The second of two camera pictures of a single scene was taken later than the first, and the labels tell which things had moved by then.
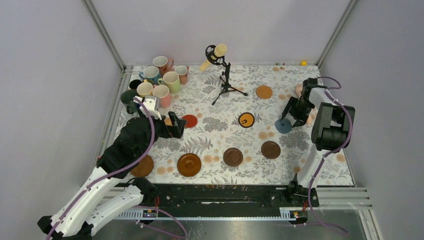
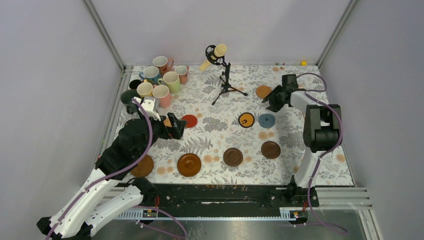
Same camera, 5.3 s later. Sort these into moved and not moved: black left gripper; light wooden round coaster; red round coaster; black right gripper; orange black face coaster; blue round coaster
Moved: black right gripper; blue round coaster
Not moved: orange black face coaster; light wooden round coaster; black left gripper; red round coaster
